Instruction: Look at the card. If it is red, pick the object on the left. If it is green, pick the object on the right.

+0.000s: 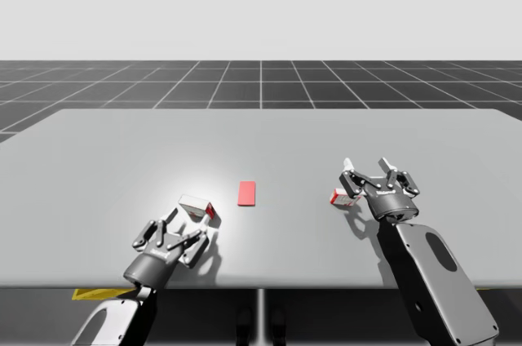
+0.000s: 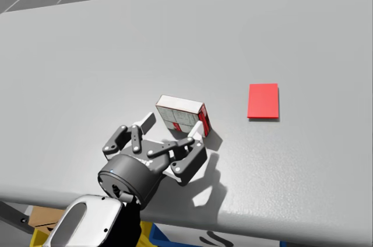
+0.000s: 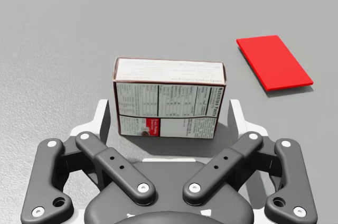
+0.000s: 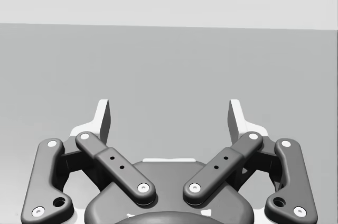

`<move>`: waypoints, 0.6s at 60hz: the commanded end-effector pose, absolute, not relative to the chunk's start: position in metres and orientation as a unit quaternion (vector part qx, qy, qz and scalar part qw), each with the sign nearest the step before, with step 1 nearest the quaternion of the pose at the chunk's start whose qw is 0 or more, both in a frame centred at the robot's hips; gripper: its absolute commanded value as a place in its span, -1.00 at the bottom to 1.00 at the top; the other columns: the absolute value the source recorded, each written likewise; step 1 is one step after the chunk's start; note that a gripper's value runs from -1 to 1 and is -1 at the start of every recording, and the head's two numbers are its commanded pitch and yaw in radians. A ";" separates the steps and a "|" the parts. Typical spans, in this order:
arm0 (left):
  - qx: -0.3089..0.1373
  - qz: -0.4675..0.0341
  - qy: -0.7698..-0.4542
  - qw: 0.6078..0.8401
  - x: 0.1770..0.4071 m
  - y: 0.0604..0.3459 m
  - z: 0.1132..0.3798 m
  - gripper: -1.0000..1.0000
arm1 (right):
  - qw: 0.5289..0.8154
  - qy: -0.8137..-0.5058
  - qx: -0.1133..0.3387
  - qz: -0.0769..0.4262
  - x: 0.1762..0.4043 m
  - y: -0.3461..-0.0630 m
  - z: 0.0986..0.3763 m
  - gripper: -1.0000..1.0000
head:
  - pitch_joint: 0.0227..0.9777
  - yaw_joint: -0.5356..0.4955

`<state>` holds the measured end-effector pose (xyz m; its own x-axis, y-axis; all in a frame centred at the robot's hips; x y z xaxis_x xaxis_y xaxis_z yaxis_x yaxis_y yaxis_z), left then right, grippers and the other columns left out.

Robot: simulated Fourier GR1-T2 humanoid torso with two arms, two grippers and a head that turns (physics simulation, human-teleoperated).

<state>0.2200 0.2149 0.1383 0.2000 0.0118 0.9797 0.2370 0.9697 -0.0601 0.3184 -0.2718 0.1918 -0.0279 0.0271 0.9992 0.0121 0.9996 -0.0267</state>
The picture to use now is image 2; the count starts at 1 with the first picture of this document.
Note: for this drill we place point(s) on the pink pad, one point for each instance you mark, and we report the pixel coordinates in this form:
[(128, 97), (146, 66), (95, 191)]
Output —
[(263, 100)]

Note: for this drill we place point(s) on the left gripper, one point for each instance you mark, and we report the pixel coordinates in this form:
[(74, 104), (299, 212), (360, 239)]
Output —
[(131, 174)]

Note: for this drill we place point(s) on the yellow box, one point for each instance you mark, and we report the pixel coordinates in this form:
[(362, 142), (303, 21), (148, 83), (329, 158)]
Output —
[(38, 238)]

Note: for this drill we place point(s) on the brown box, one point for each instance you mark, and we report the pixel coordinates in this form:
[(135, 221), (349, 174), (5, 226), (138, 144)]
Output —
[(43, 218)]

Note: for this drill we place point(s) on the red and white carton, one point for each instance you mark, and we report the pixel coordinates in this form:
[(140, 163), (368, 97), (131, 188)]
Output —
[(180, 113)]

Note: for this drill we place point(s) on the blue box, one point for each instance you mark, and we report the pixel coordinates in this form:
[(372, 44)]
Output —
[(159, 236)]

